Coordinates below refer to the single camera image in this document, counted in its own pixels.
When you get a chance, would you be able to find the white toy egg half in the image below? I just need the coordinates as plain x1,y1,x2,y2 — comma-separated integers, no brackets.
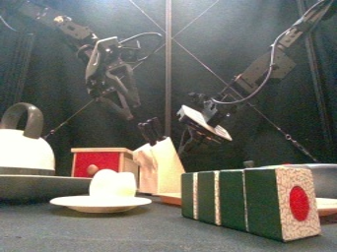
89,168,122,198
116,171,138,198

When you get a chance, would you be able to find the wooden knife block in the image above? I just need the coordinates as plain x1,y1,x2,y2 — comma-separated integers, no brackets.
132,136,188,196

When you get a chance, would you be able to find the green toy sushi roll slice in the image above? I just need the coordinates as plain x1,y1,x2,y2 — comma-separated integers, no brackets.
194,170,221,226
217,168,249,232
181,172,198,221

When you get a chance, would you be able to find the wooden box with red drawer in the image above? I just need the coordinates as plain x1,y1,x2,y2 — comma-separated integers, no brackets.
70,147,140,180

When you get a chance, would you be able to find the white round plate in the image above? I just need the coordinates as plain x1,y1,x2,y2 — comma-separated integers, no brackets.
49,194,154,215

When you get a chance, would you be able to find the green sushi slice red centre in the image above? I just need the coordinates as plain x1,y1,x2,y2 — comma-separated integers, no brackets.
244,165,324,243

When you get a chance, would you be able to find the grey metal pan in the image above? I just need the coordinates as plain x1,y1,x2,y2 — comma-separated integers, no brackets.
259,162,337,200

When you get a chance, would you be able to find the grey toy stove tray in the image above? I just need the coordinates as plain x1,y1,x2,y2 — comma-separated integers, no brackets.
0,173,95,202

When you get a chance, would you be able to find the wooden cutting board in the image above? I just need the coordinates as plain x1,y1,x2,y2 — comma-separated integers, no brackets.
315,196,337,218

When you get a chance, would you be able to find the black knife handle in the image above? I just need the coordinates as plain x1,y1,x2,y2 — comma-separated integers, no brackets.
152,116,169,141
137,122,153,148
145,119,161,144

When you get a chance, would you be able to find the vertical metal frame pole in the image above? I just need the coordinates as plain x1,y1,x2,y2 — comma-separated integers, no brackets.
164,0,174,138

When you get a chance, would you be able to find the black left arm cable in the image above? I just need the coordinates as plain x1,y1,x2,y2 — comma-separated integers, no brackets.
118,31,165,64

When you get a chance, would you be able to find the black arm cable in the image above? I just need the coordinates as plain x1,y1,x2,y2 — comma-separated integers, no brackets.
210,0,329,106
118,31,165,64

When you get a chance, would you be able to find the diagonal brace wire with turnbuckle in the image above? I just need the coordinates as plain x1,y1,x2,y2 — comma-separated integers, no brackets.
128,0,321,164

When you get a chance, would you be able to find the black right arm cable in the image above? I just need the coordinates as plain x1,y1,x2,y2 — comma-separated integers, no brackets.
210,0,329,106

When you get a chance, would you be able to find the white kettle with grey handle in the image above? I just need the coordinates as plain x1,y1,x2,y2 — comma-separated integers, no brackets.
0,101,58,177

